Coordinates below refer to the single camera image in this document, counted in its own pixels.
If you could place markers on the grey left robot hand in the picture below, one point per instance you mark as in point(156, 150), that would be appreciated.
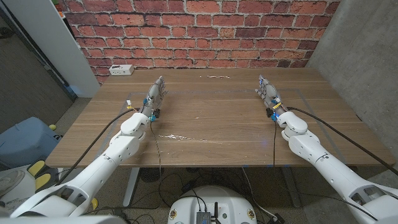
point(154, 96)

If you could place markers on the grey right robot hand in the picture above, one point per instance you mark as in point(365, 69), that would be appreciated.
point(270, 95)

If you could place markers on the clear cellophane sheet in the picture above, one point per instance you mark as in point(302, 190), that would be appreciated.
point(174, 137)

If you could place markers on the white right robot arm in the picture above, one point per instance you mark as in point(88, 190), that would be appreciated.
point(326, 168)

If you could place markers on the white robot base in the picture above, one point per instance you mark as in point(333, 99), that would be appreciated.
point(230, 202)

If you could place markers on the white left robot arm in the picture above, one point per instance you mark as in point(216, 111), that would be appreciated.
point(102, 165)

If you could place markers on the white power strip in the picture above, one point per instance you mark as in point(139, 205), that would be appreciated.
point(121, 70)

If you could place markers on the black round mesh object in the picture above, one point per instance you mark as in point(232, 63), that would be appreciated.
point(150, 175)

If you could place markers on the red brick print backdrop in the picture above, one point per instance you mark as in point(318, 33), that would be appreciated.
point(199, 31)

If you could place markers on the white table leg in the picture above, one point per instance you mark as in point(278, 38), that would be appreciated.
point(130, 186)

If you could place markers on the grey table leg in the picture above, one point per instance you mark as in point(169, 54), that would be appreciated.
point(290, 186)

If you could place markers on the small yellow-green ball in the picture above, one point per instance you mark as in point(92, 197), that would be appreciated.
point(53, 127)

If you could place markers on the white partition panel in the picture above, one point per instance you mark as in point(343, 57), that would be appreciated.
point(53, 40)

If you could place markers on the yellow banana-shaped object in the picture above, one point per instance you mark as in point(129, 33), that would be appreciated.
point(94, 203)

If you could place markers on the black power plug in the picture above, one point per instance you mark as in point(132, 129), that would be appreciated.
point(277, 218)

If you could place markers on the black radio box with antenna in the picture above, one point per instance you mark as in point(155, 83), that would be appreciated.
point(205, 216)

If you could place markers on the blue plastic bin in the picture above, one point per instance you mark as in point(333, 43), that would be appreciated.
point(25, 140)

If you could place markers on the yellow and black foot pedal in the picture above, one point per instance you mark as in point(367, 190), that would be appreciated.
point(42, 180)

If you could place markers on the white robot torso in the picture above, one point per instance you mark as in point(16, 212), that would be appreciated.
point(62, 220)

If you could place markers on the grey sneaker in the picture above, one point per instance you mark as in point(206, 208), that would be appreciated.
point(11, 182)

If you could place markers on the white floor mat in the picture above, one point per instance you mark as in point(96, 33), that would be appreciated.
point(18, 202)

